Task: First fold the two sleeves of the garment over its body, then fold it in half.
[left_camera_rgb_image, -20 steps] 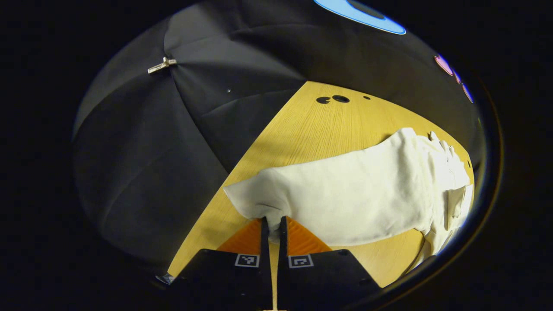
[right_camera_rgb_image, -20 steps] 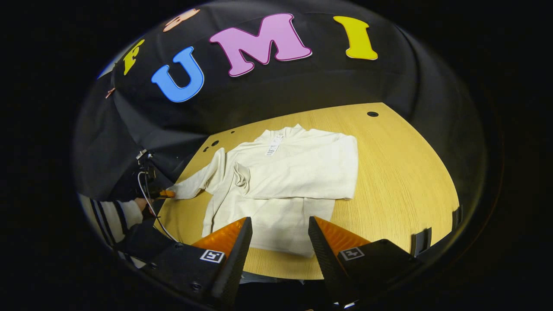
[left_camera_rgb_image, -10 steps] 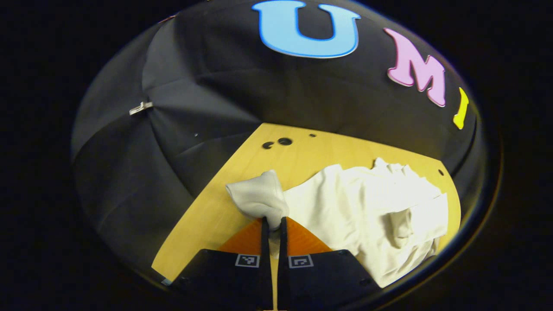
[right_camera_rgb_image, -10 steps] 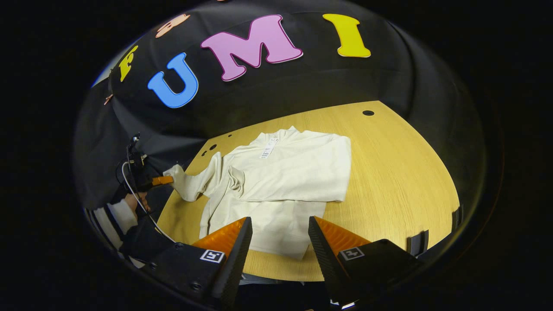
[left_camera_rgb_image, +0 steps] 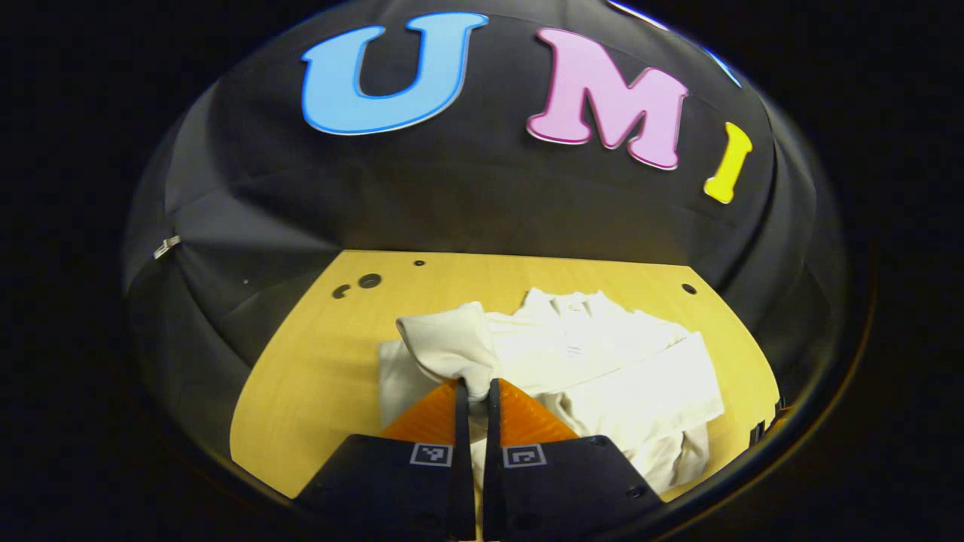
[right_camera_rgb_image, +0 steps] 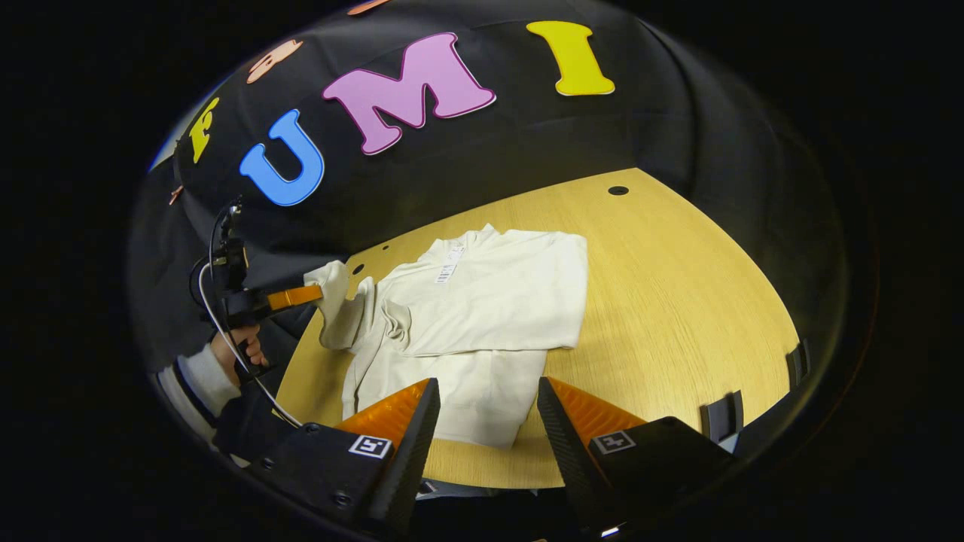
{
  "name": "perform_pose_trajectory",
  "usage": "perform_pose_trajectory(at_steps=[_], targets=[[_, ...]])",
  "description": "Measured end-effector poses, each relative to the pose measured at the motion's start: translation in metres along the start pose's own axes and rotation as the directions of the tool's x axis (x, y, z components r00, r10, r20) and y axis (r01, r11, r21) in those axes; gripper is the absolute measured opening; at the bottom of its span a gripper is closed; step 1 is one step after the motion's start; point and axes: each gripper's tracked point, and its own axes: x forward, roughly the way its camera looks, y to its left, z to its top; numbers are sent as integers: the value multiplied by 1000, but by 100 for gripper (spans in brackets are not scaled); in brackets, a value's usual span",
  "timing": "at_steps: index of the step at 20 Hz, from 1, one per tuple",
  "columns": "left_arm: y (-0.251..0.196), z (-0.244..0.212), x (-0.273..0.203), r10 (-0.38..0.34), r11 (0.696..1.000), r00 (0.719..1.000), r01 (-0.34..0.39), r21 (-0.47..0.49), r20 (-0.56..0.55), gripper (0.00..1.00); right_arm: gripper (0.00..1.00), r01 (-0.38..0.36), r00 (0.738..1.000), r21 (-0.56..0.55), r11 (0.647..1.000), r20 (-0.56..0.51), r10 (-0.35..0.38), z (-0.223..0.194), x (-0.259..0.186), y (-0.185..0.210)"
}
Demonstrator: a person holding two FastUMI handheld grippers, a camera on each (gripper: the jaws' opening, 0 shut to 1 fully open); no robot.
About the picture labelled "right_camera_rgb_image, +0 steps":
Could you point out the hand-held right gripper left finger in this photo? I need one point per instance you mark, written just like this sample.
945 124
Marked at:
410 459

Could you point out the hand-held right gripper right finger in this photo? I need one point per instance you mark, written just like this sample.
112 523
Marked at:
568 452

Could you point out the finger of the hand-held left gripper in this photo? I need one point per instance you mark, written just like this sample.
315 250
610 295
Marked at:
294 296

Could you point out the cream white sweatshirt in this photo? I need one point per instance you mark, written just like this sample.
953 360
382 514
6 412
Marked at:
482 301

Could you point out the reddish backdrop clip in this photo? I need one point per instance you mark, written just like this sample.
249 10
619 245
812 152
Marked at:
175 194

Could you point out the black table clamp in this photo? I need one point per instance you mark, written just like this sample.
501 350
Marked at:
798 363
721 418

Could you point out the white paper hang tag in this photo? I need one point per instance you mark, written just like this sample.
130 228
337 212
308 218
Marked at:
449 265

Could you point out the black backdrop cloth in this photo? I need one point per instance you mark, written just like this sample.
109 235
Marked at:
527 143

